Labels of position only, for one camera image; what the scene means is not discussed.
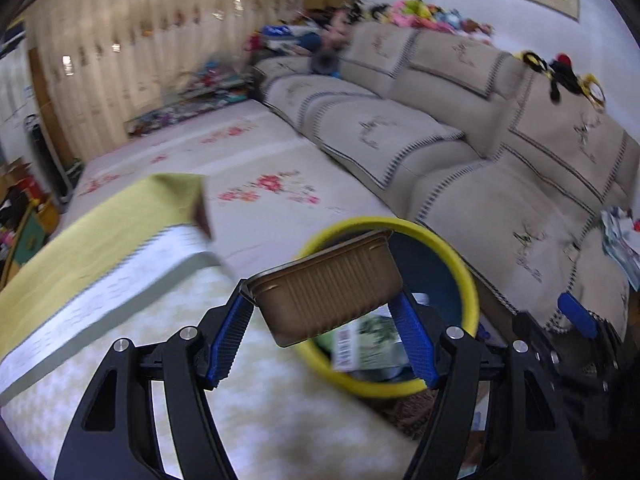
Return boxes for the white floral bed sheet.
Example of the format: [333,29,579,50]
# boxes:
[70,100,418,282]

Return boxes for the brown plastic food tray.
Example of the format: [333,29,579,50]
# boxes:
[248,230,405,349]

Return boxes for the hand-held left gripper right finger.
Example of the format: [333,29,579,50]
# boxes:
[390,292,583,480]

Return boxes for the beige patterned curtains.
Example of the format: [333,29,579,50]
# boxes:
[25,0,312,147]

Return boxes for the low glass table with books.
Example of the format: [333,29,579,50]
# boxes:
[125,71,254,137]

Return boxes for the crumpled printed paper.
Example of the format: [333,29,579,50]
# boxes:
[600,206,640,287]

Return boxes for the pile of plush toys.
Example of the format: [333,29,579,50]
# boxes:
[350,0,497,37]

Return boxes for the green and white carton box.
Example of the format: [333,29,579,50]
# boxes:
[332,314,407,374]

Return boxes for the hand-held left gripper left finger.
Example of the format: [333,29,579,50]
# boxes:
[52,282,256,480]

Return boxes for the black and white tower fan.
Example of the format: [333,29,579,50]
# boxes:
[25,114,67,202]

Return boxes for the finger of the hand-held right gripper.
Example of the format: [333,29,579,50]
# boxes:
[556,291,626,357]

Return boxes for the beige sofa with deer covers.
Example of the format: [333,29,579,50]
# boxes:
[252,22,640,348]

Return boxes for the yellow table cloth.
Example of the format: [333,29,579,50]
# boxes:
[0,174,213,306]

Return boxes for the red patterned rug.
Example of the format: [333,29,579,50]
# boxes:
[369,389,443,442]

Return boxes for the yellow-rimmed black trash bin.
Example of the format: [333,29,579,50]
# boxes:
[295,216,481,401]

